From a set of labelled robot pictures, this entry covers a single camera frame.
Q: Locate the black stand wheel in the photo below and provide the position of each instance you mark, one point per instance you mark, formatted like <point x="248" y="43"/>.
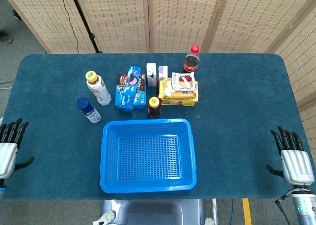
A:
<point x="16" y="14"/>

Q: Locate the yellow cracker packet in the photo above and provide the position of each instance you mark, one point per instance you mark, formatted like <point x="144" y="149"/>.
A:
<point x="181" y="95"/>

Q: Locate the blue-capped white bottle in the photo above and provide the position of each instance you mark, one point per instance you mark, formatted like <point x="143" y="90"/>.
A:
<point x="90" y="112"/>

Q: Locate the black shoe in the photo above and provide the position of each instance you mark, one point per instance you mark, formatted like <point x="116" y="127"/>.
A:
<point x="5" y="37"/>

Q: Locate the honey bottle yellow cap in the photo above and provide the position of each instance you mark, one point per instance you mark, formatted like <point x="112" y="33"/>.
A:
<point x="154" y="110"/>

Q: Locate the white drink bottle yellow cap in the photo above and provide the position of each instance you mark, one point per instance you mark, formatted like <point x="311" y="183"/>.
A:
<point x="100" y="91"/>

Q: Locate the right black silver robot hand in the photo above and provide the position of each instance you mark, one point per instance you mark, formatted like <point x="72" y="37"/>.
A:
<point x="296" y="165"/>

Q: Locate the black tripod stand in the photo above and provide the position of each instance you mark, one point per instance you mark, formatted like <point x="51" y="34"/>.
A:
<point x="85" y="24"/>

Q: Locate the white base foot plate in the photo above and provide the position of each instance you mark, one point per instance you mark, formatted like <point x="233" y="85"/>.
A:
<point x="106" y="216"/>
<point x="209" y="221"/>

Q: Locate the white milk carton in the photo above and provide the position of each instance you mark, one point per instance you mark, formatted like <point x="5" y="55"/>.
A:
<point x="151" y="74"/>

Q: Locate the white red snack packet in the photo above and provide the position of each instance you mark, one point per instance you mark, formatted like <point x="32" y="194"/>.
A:
<point x="184" y="82"/>

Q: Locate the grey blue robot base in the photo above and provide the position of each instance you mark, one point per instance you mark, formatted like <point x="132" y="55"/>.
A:
<point x="153" y="212"/>

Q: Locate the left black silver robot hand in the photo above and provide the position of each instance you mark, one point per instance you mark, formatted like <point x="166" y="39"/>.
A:
<point x="7" y="155"/>

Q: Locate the dark brown snack packet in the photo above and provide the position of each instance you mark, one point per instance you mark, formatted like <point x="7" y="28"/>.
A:
<point x="140" y="99"/>

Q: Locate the bamboo folding screen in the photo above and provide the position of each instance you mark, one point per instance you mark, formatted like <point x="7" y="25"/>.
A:
<point x="303" y="61"/>
<point x="172" y="17"/>

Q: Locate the cola bottle red cap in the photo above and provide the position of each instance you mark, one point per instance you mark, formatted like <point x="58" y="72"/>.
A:
<point x="191" y="61"/>

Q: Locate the small purple white carton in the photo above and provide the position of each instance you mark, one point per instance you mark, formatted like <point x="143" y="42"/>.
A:
<point x="163" y="73"/>

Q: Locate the teal table carpet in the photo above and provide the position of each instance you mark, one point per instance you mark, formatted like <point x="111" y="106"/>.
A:
<point x="49" y="86"/>

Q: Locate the flat yellow biscuit packet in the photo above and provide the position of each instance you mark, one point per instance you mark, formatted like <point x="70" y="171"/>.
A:
<point x="177" y="102"/>

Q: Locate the blue cookie box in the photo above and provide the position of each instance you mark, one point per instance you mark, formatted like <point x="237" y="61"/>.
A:
<point x="127" y="91"/>

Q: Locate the blue perforated plastic basket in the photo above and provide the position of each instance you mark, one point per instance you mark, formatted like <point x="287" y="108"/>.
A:
<point x="148" y="155"/>

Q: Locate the metal table leg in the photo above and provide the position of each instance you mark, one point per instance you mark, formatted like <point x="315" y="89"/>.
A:
<point x="214" y="210"/>

